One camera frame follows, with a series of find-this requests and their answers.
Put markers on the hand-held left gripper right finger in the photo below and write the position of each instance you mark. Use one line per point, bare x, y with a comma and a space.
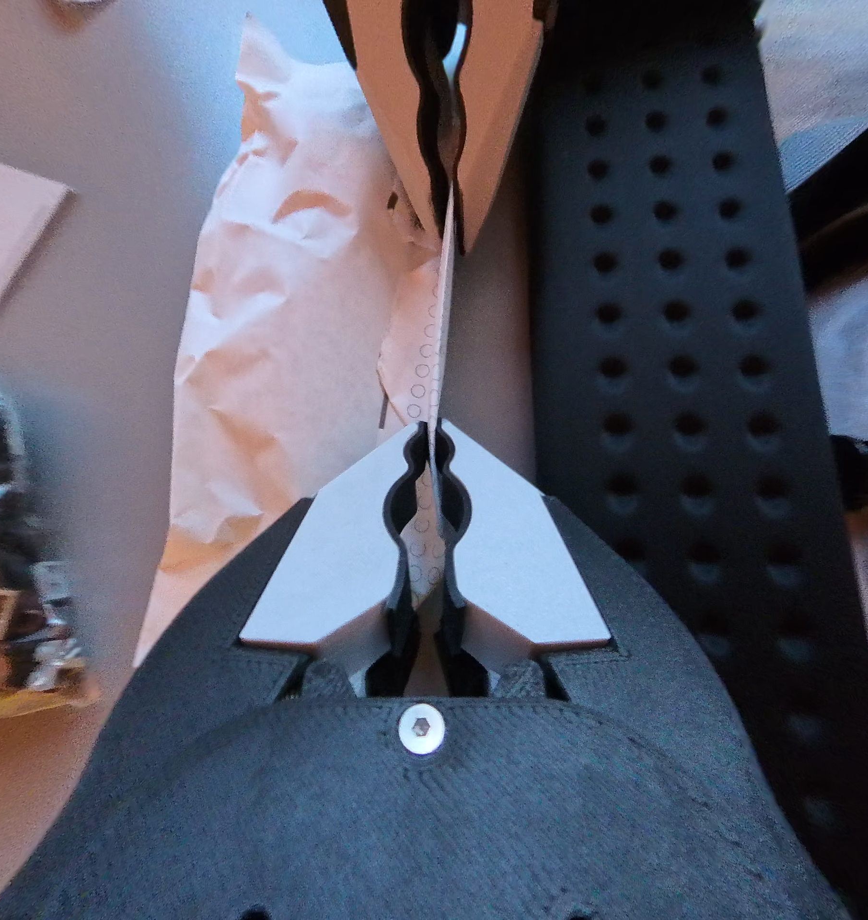
527, 575

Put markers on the person's dark zip jacket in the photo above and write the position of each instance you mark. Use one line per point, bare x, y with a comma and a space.
851, 201

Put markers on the pile of small toy bricks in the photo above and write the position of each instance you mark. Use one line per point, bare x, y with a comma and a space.
9, 611

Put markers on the large white paper bag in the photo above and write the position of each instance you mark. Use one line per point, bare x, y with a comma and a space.
275, 323

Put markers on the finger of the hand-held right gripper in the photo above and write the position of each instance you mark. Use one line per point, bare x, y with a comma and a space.
498, 93
383, 72

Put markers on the black perforated chair armrest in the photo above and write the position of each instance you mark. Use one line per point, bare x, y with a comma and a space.
692, 359

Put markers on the clear zip bag green seal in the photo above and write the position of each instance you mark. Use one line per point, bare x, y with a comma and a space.
17, 503

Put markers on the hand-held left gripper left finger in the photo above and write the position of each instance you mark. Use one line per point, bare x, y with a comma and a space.
326, 575

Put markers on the open instruction booklet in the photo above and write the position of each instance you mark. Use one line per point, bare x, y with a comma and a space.
9, 215

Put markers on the person's light grey clothing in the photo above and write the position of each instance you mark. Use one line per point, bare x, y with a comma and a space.
858, 345

